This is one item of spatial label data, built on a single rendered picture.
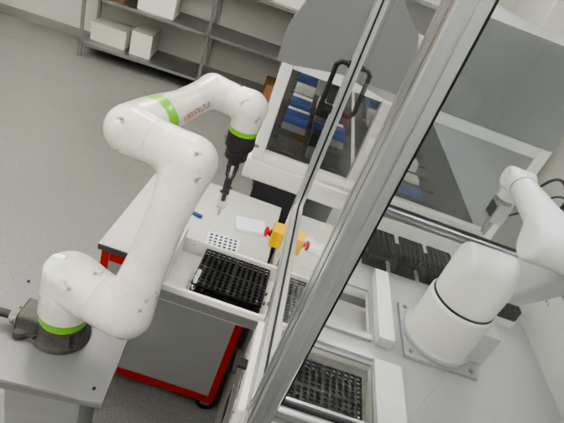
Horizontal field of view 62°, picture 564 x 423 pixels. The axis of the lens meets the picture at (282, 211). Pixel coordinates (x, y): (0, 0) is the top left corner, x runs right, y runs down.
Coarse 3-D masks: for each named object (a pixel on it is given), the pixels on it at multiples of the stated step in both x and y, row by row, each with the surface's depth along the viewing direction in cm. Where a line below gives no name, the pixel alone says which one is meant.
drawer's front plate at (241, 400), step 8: (256, 328) 132; (256, 336) 127; (256, 344) 125; (248, 352) 129; (256, 352) 123; (248, 360) 122; (256, 360) 121; (248, 368) 118; (248, 376) 116; (248, 384) 114; (240, 392) 115; (248, 392) 112; (240, 400) 110; (232, 408) 119; (240, 408) 108; (232, 416) 112; (240, 416) 109
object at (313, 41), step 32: (320, 0) 177; (352, 0) 176; (288, 32) 185; (320, 32) 183; (352, 32) 181; (288, 64) 191; (320, 64) 189; (256, 160) 216; (288, 160) 214; (256, 192) 226; (288, 192) 224
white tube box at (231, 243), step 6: (210, 234) 178; (216, 234) 180; (210, 240) 176; (216, 240) 177; (222, 240) 178; (228, 240) 179; (234, 240) 180; (222, 246) 175; (228, 246) 178; (234, 246) 177
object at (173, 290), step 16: (192, 240) 157; (192, 256) 159; (224, 256) 159; (240, 256) 158; (176, 272) 150; (272, 272) 160; (176, 288) 137; (272, 288) 159; (176, 304) 140; (192, 304) 139; (208, 304) 138; (224, 304) 138; (224, 320) 141; (240, 320) 139; (256, 320) 139
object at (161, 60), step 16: (112, 0) 451; (128, 0) 469; (256, 0) 444; (272, 0) 454; (192, 16) 497; (80, 32) 464; (208, 32) 461; (224, 32) 486; (240, 32) 506; (80, 48) 472; (96, 48) 472; (112, 48) 481; (128, 48) 495; (208, 48) 514; (256, 48) 475; (272, 48) 495; (144, 64) 479; (160, 64) 487; (176, 64) 502; (192, 64) 518; (192, 80) 487; (240, 80) 525
